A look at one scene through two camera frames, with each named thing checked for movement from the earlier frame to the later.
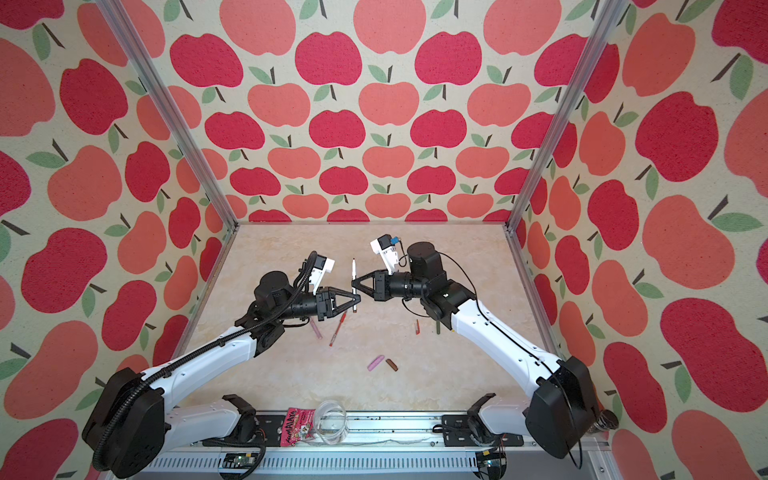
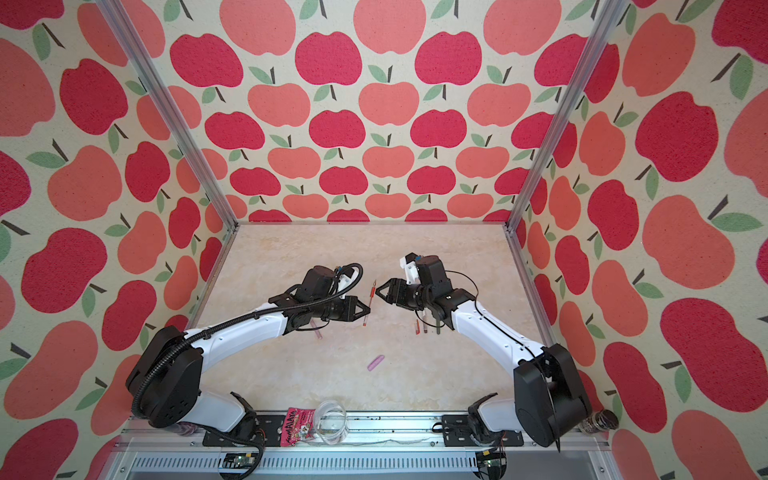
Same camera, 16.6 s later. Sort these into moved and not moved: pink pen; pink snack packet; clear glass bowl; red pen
Moved: red pen
Not moved: clear glass bowl; pink snack packet; pink pen
